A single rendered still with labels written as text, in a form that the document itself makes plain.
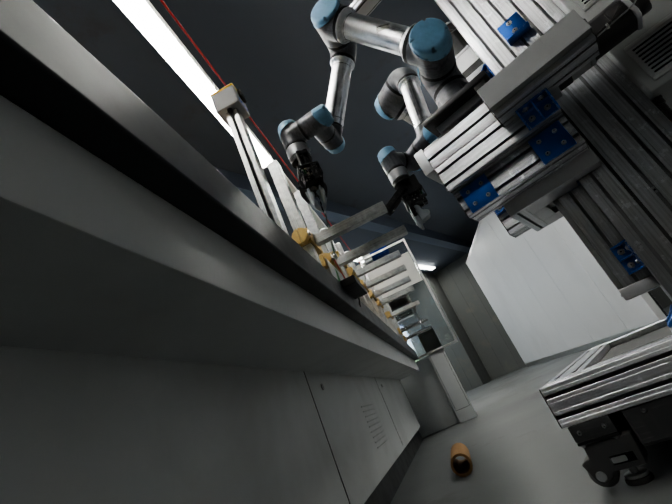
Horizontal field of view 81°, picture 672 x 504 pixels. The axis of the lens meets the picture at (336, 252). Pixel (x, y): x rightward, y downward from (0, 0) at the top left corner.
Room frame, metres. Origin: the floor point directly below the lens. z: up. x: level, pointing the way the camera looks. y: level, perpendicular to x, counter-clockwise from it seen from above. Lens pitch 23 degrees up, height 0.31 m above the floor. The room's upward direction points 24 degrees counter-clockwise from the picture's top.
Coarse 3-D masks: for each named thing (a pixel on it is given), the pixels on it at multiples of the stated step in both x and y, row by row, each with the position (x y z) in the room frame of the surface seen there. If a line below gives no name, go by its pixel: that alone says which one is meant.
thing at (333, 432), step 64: (0, 384) 0.36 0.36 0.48; (64, 384) 0.43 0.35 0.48; (128, 384) 0.53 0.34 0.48; (192, 384) 0.68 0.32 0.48; (256, 384) 0.92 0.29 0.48; (320, 384) 1.40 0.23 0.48; (384, 384) 2.81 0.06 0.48; (0, 448) 0.36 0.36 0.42; (64, 448) 0.42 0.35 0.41; (128, 448) 0.51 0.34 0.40; (192, 448) 0.64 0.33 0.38; (256, 448) 0.84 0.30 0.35; (320, 448) 1.19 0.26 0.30; (384, 448) 2.01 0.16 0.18
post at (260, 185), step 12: (228, 120) 0.79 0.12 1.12; (240, 120) 0.79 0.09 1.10; (240, 132) 0.79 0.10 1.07; (240, 144) 0.79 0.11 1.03; (252, 144) 0.81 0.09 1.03; (252, 156) 0.79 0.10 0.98; (252, 168) 0.78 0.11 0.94; (252, 180) 0.79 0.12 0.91; (264, 180) 0.79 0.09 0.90; (264, 192) 0.79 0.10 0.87; (264, 204) 0.78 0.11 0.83; (276, 204) 0.81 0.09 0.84; (276, 216) 0.79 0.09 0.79
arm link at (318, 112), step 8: (320, 104) 1.02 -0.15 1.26; (312, 112) 1.02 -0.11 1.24; (320, 112) 1.01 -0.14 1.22; (328, 112) 1.02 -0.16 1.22; (304, 120) 1.03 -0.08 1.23; (312, 120) 1.03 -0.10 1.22; (320, 120) 1.03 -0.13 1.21; (328, 120) 1.04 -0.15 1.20; (304, 128) 1.04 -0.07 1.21; (312, 128) 1.04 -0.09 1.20; (320, 128) 1.06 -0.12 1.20; (328, 128) 1.08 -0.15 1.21; (312, 136) 1.08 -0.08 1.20; (320, 136) 1.10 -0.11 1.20; (328, 136) 1.11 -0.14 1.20
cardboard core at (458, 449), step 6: (456, 444) 2.00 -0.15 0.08; (462, 444) 2.01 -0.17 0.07; (456, 450) 1.83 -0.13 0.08; (462, 450) 1.82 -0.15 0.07; (468, 450) 1.99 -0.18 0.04; (456, 456) 1.74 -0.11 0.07; (468, 456) 1.76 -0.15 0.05; (456, 462) 1.95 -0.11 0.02; (462, 462) 1.98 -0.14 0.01; (468, 462) 1.87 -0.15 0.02; (456, 468) 1.81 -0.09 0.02; (462, 468) 1.85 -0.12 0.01; (468, 468) 1.78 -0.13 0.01; (456, 474) 1.75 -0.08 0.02; (462, 474) 1.74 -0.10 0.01; (468, 474) 1.74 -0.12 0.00
